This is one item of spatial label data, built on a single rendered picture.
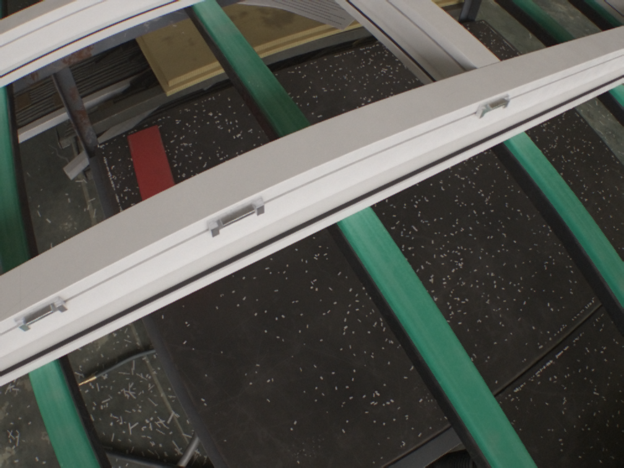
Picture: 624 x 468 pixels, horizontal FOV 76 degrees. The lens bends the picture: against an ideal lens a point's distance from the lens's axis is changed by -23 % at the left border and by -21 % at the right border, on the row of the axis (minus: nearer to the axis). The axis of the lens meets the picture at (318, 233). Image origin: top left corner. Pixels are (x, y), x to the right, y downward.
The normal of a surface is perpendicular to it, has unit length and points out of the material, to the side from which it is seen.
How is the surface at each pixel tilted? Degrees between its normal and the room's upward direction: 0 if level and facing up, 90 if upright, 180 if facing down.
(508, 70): 0
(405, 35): 90
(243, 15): 0
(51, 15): 90
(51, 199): 0
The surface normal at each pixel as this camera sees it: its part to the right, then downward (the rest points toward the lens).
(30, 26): 0.51, 0.77
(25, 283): 0.07, -0.48
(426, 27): -0.86, 0.42
